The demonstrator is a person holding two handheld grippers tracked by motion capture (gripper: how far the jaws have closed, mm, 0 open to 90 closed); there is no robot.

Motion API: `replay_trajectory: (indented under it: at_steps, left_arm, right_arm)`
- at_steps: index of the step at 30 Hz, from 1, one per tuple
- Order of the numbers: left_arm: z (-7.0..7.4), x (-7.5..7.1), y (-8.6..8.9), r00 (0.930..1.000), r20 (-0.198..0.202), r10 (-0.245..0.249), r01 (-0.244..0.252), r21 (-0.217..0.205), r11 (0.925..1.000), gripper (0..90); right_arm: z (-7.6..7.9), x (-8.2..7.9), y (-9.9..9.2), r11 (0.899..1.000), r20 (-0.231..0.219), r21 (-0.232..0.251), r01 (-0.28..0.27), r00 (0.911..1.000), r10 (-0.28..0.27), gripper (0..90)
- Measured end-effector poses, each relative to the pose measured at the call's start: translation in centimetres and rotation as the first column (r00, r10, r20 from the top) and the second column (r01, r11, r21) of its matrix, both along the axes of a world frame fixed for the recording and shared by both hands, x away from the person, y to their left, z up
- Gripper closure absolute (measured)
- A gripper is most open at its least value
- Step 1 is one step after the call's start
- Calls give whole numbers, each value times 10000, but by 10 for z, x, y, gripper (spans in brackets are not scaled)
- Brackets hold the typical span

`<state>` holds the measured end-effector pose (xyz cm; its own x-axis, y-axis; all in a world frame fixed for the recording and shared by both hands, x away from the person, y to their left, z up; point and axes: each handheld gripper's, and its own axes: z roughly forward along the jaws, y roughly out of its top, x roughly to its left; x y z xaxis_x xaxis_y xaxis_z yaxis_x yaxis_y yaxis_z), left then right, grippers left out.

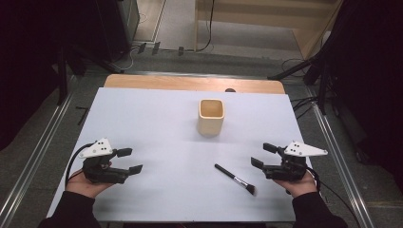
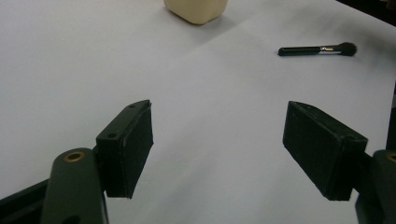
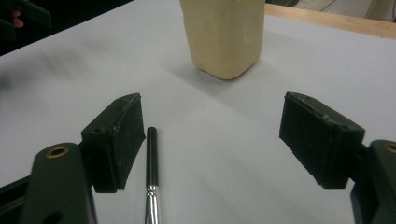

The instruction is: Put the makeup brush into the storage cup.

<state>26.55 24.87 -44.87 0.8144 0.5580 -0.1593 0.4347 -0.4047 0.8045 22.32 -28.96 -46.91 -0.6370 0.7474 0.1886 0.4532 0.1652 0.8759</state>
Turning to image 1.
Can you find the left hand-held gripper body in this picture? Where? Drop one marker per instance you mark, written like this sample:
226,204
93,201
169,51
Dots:
101,174

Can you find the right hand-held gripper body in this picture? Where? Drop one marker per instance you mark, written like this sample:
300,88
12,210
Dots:
290,171

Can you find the black makeup brush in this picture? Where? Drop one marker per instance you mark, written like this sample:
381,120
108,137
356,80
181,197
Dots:
231,175

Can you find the beige square cup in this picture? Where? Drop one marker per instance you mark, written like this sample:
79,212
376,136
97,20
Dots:
210,125

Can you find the person's right hand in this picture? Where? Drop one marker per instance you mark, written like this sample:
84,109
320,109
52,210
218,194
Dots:
299,187

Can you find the person's left hand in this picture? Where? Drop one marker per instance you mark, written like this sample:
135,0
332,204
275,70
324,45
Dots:
80,185

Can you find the white table board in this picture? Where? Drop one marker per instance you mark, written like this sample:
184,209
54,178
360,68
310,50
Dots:
158,126

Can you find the black stand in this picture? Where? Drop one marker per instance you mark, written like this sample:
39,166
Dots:
322,88
62,82

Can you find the wooden table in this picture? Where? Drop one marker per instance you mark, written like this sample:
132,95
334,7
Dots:
190,84

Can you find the dark curtain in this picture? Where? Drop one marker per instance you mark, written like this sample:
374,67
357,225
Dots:
28,63
374,79

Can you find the black cabinet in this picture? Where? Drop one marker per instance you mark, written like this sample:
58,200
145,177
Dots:
114,28

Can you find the wooden platform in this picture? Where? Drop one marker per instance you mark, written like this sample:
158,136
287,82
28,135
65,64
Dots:
253,19

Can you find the metal floor rail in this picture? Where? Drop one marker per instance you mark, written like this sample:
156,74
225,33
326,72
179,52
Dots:
339,158
38,148

